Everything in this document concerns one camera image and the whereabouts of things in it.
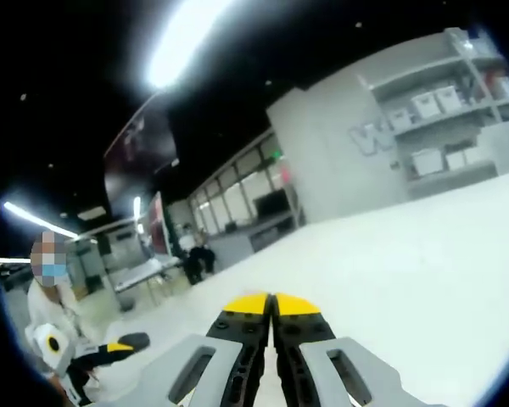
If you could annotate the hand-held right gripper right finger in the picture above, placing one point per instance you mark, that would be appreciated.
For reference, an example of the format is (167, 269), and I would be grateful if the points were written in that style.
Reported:
(297, 360)

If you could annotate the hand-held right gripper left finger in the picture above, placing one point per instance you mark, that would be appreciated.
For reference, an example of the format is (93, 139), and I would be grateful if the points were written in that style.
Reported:
(242, 360)

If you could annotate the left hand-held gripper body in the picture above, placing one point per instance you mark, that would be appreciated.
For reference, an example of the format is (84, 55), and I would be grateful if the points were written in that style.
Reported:
(51, 345)

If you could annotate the person in white coat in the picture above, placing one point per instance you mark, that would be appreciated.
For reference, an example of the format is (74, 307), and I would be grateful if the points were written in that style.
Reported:
(46, 305)

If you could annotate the background work table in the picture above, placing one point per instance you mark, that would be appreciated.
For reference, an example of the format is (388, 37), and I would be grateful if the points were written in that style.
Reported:
(144, 275)

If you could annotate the grey low counter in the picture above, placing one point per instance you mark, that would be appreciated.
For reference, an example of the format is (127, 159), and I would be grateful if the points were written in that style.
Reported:
(233, 246)

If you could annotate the red standing banner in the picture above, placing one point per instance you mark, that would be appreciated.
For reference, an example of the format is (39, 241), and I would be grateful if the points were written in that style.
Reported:
(158, 229)

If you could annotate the ceiling tube lamp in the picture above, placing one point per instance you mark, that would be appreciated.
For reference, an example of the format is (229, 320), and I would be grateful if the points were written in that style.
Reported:
(137, 207)
(38, 219)

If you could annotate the black monitor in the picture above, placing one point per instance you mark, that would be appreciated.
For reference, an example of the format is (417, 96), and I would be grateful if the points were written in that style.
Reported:
(271, 203)

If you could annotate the dark hanging ceiling screen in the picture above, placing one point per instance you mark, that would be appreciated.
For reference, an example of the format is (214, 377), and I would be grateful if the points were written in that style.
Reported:
(140, 161)

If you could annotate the pink hanging cloth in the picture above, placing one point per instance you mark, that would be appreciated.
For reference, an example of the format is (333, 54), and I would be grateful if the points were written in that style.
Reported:
(285, 174)

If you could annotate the green exit sign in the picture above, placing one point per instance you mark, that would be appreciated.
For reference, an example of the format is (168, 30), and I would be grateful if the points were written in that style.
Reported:
(277, 154)

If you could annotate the grey storage shelf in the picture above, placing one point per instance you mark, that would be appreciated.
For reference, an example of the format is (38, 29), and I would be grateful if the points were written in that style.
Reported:
(424, 122)

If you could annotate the row of white storage boxes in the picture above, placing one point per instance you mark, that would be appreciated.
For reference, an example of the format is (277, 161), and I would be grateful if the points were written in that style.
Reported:
(424, 104)

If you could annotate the grey flat board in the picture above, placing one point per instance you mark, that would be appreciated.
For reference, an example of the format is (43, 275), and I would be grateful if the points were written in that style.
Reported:
(502, 148)

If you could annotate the long ceiling strip light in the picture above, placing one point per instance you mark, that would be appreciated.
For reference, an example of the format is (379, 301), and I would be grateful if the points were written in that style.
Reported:
(182, 46)

